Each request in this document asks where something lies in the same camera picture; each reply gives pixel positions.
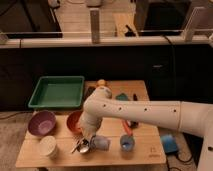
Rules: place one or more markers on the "metal fork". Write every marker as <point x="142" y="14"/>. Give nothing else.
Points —
<point x="76" y="146"/>

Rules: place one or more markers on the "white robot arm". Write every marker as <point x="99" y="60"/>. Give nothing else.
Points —
<point x="188" y="117"/>

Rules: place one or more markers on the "blue cup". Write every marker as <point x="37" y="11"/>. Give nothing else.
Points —
<point x="127" y="143"/>

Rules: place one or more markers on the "metal cup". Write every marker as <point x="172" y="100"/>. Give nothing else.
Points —
<point x="83" y="146"/>

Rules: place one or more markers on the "white cup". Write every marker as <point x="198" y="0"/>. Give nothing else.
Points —
<point x="48" y="147"/>

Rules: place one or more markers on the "orange fruit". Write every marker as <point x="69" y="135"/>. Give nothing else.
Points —
<point x="101" y="82"/>

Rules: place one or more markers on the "teal sponge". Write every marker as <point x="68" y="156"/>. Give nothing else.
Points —
<point x="122" y="97"/>

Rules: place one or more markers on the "brown bowl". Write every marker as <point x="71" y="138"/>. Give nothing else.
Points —
<point x="73" y="122"/>

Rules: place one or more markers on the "black round gadget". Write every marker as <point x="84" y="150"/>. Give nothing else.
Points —
<point x="133" y="124"/>

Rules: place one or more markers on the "orange carrot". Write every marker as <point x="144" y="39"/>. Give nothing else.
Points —
<point x="126" y="127"/>

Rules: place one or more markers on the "green plastic tray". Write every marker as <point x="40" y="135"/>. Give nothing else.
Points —
<point x="60" y="92"/>

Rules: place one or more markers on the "blue grey cloth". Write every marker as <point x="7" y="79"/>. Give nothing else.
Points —
<point x="100" y="143"/>

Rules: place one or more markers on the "purple bowl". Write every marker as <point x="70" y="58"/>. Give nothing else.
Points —
<point x="42" y="123"/>

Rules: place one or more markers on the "wooden table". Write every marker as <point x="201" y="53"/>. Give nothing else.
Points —
<point x="148" y="148"/>

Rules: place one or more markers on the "blue box on floor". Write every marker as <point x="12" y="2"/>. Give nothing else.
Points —
<point x="169" y="144"/>

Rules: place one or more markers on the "white horizontal rail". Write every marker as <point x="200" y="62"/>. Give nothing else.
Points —
<point x="105" y="41"/>

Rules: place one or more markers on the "white slanted post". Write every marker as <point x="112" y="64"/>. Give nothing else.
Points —
<point x="192" y="23"/>

